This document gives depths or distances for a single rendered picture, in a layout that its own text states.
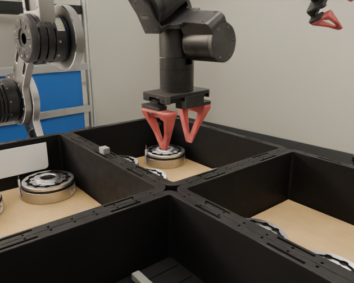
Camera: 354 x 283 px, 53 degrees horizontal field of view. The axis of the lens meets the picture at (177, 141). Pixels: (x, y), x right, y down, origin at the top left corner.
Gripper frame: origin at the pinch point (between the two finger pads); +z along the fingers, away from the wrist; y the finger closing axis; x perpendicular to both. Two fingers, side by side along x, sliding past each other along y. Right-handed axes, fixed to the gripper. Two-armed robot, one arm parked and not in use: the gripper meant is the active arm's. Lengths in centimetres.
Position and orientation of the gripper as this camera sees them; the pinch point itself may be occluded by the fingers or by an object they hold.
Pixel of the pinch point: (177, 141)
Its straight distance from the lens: 62.9
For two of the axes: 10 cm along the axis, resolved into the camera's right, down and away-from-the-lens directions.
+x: -7.0, -2.1, 6.8
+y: 7.1, -2.2, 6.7
